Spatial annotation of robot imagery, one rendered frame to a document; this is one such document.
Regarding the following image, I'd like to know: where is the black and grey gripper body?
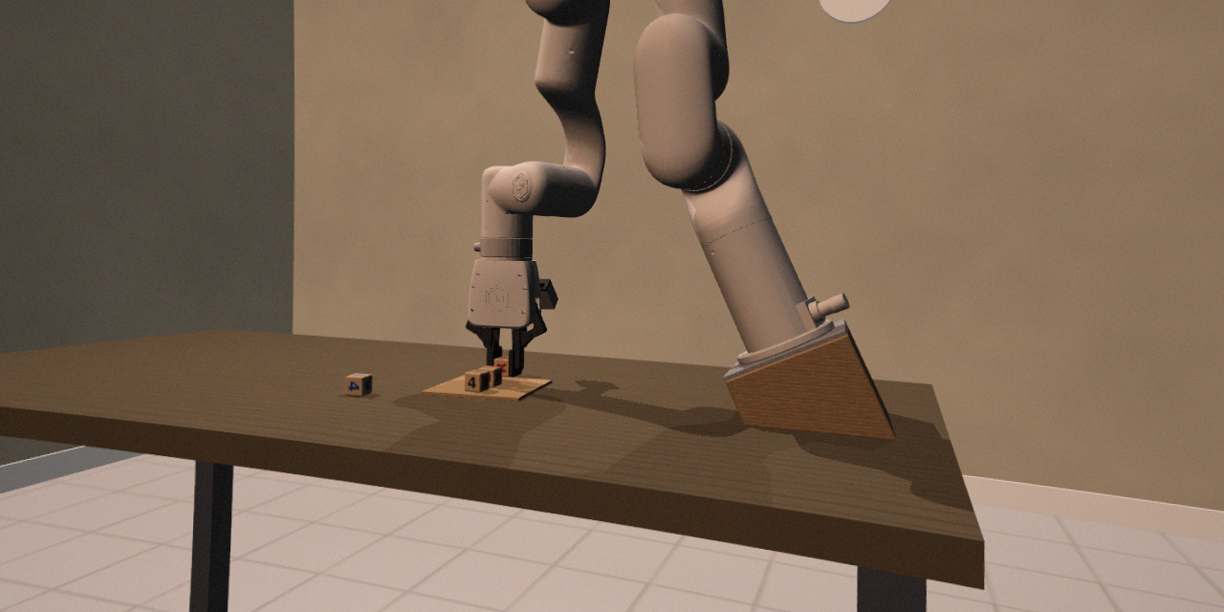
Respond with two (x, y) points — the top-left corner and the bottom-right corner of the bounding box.
(469, 256), (541, 329)

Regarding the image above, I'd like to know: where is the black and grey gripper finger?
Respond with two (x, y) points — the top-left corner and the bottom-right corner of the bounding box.
(466, 321), (502, 366)
(509, 304), (547, 377)

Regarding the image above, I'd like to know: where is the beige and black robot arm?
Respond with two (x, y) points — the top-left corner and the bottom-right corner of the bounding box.
(472, 0), (849, 365)

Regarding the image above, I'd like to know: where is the tan flat mat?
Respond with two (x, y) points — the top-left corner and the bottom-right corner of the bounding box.
(422, 375), (552, 401)

